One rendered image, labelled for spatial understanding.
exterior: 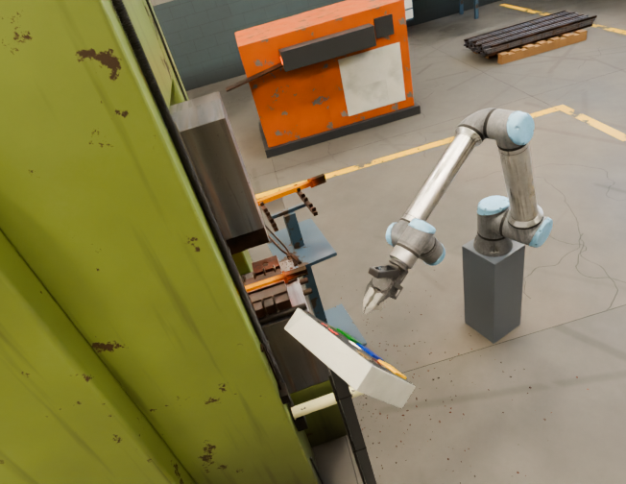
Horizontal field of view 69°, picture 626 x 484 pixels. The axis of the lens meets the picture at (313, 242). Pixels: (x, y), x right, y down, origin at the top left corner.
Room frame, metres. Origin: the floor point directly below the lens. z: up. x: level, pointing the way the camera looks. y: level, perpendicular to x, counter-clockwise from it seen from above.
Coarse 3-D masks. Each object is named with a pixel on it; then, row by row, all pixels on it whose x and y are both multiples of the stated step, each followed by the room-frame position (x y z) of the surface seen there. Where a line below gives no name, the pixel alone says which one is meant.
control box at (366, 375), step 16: (304, 320) 1.01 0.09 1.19; (320, 320) 1.08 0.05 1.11; (304, 336) 0.96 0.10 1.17; (320, 336) 0.93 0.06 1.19; (336, 336) 0.91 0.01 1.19; (320, 352) 0.89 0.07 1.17; (336, 352) 0.86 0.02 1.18; (352, 352) 0.83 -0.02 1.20; (336, 368) 0.82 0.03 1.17; (352, 368) 0.80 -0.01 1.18; (368, 368) 0.77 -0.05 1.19; (384, 368) 0.84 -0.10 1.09; (352, 384) 0.76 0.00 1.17; (368, 384) 0.76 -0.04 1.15; (384, 384) 0.78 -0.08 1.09; (400, 384) 0.81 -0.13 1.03; (384, 400) 0.78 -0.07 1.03; (400, 400) 0.81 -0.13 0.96
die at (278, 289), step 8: (272, 272) 1.55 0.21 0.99; (280, 272) 1.54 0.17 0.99; (248, 280) 1.54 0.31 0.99; (256, 280) 1.52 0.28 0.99; (280, 280) 1.47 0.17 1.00; (256, 288) 1.46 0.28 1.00; (264, 288) 1.46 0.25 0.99; (272, 288) 1.45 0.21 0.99; (280, 288) 1.43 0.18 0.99; (256, 296) 1.43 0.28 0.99; (264, 296) 1.41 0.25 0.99; (280, 296) 1.40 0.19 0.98; (288, 296) 1.39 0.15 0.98; (256, 304) 1.39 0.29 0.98; (264, 304) 1.37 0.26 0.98; (272, 304) 1.36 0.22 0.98; (280, 304) 1.36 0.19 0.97; (288, 304) 1.36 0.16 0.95; (256, 312) 1.35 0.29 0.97; (264, 312) 1.36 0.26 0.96; (272, 312) 1.36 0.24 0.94
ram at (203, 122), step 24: (216, 96) 1.55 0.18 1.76; (192, 120) 1.37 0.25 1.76; (216, 120) 1.31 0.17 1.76; (192, 144) 1.31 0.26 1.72; (216, 144) 1.31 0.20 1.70; (216, 168) 1.31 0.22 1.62; (240, 168) 1.32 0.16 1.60; (216, 192) 1.31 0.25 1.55; (240, 192) 1.31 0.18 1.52; (216, 216) 1.31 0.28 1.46; (240, 216) 1.31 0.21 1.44
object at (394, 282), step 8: (392, 264) 1.20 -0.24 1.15; (400, 264) 1.17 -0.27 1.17; (400, 272) 1.18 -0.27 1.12; (376, 280) 1.17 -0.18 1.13; (384, 280) 1.15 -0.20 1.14; (392, 280) 1.14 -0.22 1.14; (400, 280) 1.17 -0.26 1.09; (376, 288) 1.15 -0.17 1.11; (384, 288) 1.12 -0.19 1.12; (392, 288) 1.14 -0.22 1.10; (400, 288) 1.15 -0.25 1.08; (392, 296) 1.14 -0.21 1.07
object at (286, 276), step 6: (294, 270) 1.50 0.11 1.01; (300, 270) 1.49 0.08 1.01; (306, 270) 1.49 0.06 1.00; (276, 276) 1.50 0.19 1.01; (282, 276) 1.49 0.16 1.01; (288, 276) 1.48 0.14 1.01; (294, 276) 1.49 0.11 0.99; (300, 276) 1.48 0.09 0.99; (258, 282) 1.49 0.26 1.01; (264, 282) 1.48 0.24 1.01; (270, 282) 1.47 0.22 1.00; (246, 288) 1.47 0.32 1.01; (252, 288) 1.47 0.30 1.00
